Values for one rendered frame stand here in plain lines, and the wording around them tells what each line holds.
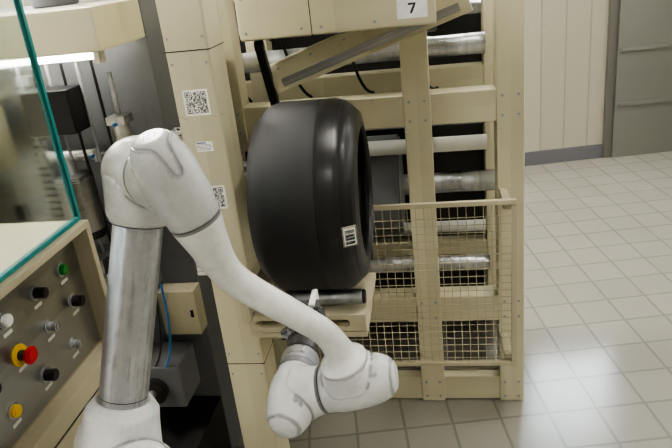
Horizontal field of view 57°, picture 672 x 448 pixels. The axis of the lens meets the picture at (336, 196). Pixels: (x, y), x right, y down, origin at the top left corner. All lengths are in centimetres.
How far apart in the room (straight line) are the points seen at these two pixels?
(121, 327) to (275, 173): 58
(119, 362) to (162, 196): 40
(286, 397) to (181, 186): 51
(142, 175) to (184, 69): 74
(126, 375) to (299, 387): 35
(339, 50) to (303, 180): 62
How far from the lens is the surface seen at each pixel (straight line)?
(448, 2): 208
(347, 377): 131
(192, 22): 179
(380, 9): 195
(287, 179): 164
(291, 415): 136
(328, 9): 196
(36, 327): 170
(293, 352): 147
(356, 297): 187
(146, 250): 130
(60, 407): 174
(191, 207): 113
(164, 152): 111
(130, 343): 135
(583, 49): 559
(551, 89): 555
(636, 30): 569
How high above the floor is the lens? 185
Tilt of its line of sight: 21 degrees down
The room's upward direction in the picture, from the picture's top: 6 degrees counter-clockwise
